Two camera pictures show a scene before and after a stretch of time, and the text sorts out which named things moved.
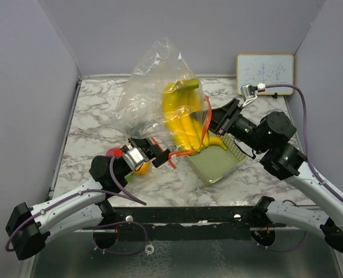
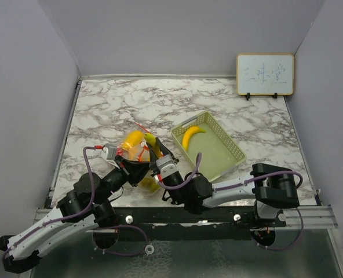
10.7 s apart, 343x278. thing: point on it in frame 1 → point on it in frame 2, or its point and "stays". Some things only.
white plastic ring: [149, 252] stays
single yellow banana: [216, 141] → [187, 134]
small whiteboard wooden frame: [269, 69] stays
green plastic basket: [214, 163] stays
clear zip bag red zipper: [164, 142] → [132, 146]
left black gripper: [146, 147] → [134, 172]
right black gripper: [216, 119] → [165, 150]
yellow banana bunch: [180, 99] → [149, 185]
